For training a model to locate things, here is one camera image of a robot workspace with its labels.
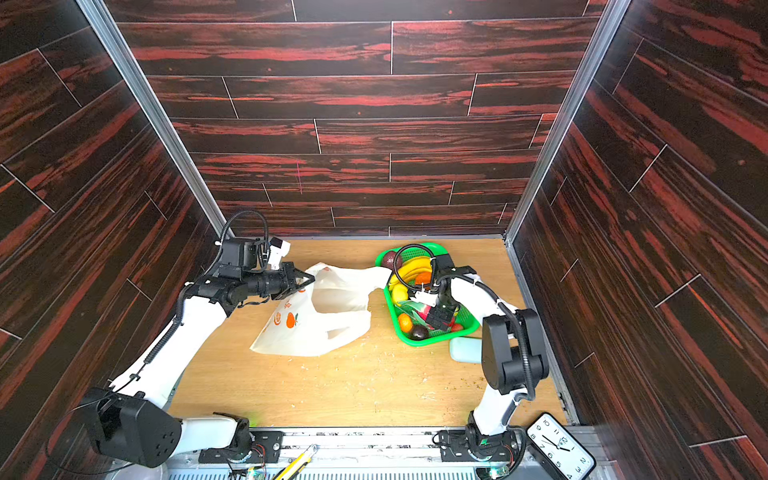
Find white plastic bag orange print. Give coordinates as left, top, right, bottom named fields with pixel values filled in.
left=250, top=263, right=391, bottom=357

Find pink dragon fruit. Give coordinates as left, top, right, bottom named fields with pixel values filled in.
left=402, top=301, right=461, bottom=332

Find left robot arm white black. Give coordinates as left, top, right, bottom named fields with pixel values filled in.
left=80, top=262, right=315, bottom=468

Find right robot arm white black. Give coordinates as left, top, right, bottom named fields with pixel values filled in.
left=436, top=270, right=549, bottom=442

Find green plastic basket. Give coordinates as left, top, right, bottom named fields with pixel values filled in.
left=376, top=242, right=480, bottom=347

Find dark purple fruit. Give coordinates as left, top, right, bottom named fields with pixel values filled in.
left=409, top=325, right=430, bottom=341

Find small orange fruit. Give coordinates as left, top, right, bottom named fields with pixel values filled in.
left=398, top=313, right=414, bottom=335

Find orange tangerine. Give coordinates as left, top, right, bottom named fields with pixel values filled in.
left=414, top=271, right=432, bottom=286

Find pale blue object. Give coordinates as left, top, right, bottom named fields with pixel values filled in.
left=449, top=337, right=482, bottom=364

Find yellow lemon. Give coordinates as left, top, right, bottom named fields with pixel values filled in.
left=390, top=283, right=410, bottom=305

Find yellow banana bunch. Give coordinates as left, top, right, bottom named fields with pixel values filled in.
left=388, top=256, right=433, bottom=289

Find purple passion fruit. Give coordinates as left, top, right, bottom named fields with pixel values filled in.
left=381, top=250, right=403, bottom=271

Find yellow utility knife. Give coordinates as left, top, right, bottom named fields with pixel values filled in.
left=274, top=444, right=319, bottom=480

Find black white clock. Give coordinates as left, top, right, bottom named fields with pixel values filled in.
left=526, top=413, right=596, bottom=480

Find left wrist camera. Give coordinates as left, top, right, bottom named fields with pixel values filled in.
left=213, top=237, right=291, bottom=278

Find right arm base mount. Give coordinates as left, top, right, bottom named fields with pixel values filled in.
left=432, top=429, right=522, bottom=464

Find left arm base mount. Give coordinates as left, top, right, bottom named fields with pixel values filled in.
left=198, top=412, right=285, bottom=465

